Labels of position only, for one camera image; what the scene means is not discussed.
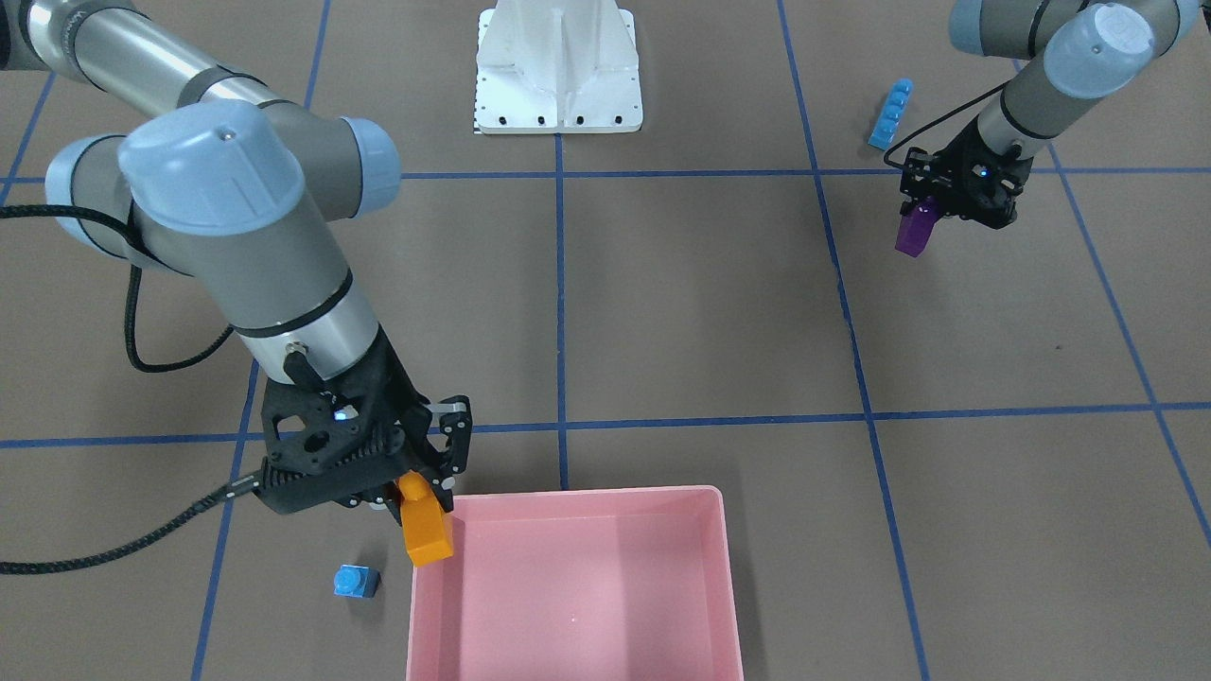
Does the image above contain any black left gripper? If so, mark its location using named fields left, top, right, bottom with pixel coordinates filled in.
left=900, top=122, right=1033, bottom=238

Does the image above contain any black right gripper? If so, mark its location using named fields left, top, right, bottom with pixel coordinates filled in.
left=256, top=332, right=474, bottom=516

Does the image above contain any purple block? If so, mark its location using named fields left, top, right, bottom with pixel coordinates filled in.
left=895, top=198, right=941, bottom=257

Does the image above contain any orange block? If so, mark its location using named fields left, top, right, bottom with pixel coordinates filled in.
left=397, top=471, right=455, bottom=568

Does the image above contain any small blue block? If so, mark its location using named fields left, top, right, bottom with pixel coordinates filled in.
left=332, top=563, right=381, bottom=600

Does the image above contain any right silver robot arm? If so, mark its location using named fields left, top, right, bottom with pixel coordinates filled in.
left=2, top=1, right=472, bottom=515

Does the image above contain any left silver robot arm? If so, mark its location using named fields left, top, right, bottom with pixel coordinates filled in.
left=896, top=1, right=1203, bottom=257

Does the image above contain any pink plastic box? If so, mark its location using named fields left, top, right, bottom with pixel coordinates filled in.
left=404, top=483, right=745, bottom=680

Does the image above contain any long blue block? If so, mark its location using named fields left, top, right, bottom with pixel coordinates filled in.
left=867, top=79, right=914, bottom=151

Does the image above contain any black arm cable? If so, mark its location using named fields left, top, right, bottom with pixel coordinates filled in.
left=0, top=204, right=275, bottom=576

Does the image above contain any white camera post with base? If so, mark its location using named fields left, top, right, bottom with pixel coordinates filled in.
left=474, top=1, right=644, bottom=135

